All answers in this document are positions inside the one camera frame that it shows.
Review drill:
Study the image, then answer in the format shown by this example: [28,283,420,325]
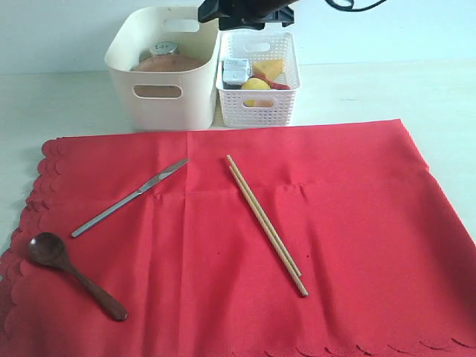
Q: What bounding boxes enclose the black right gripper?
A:
[197,0,295,30]

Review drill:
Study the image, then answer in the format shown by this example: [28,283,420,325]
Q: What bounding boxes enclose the stainless steel cup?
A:
[139,41,180,62]

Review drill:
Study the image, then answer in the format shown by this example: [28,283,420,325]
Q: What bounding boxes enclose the brown wooden plate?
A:
[133,54,204,98]

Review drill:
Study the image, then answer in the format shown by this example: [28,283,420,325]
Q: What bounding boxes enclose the white milk carton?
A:
[222,57,251,89]

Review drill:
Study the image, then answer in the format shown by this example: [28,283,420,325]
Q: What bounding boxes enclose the yellow cheese wedge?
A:
[252,59,283,81]

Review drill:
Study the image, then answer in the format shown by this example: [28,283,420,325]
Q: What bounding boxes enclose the yellow lemon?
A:
[240,77,270,107]

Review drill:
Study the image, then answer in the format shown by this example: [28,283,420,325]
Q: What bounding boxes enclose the red sausage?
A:
[253,74,291,90]

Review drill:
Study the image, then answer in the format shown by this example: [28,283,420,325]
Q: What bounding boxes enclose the brown egg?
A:
[254,100,274,108]

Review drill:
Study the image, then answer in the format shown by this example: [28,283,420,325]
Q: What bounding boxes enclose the wooden chopstick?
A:
[229,167,309,297]
[226,155,302,277]

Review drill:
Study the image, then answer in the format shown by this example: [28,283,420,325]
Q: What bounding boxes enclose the dark wooden spoon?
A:
[28,232,129,322]

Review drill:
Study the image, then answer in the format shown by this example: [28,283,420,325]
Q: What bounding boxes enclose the cream plastic bin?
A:
[105,5,220,131]

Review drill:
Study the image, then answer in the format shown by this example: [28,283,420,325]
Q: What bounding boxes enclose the white perforated plastic basket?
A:
[216,30,300,128]

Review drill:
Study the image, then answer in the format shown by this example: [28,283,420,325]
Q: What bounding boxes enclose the silver table knife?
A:
[71,158,190,238]

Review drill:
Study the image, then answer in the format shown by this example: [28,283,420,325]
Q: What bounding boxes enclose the red tablecloth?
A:
[1,120,475,356]

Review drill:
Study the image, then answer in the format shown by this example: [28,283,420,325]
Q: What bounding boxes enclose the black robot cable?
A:
[325,0,387,12]

